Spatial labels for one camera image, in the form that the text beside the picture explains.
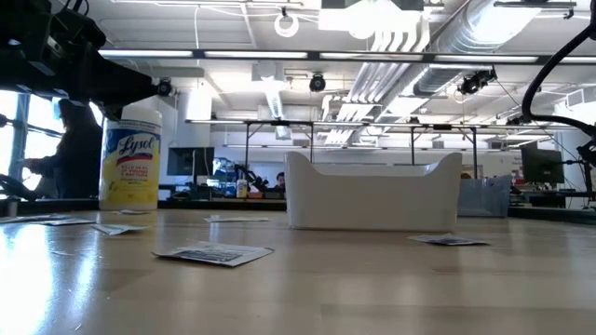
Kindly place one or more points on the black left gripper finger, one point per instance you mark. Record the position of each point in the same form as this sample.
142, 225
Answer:
135, 93
102, 70

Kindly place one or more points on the square alcohol pad packet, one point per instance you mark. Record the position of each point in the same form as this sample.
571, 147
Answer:
70, 222
214, 255
447, 240
130, 212
32, 218

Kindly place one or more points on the white plastic bin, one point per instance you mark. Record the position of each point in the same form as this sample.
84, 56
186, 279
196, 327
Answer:
372, 200

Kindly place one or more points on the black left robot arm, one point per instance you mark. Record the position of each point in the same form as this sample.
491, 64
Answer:
28, 18

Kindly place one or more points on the Lysol wipes canister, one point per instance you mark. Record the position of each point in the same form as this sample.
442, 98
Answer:
130, 163

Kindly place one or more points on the person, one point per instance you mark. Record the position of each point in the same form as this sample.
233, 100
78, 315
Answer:
280, 179
74, 153

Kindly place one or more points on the dark computer monitor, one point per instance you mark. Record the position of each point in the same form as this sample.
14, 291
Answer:
191, 161
542, 165

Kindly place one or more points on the small white yellow bottle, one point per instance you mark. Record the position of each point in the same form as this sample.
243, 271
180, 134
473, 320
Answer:
241, 189

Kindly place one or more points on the overhead light bar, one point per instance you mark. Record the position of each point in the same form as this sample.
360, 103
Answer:
316, 56

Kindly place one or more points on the grey translucent plastic bin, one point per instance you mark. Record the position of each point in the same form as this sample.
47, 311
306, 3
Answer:
484, 197

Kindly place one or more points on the black ceiling camera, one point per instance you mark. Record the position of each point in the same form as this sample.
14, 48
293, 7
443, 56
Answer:
317, 83
518, 120
164, 88
475, 82

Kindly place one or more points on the black background rig frame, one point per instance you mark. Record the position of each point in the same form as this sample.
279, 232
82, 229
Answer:
279, 123

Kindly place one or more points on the silver ventilation duct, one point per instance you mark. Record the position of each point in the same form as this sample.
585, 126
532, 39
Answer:
465, 32

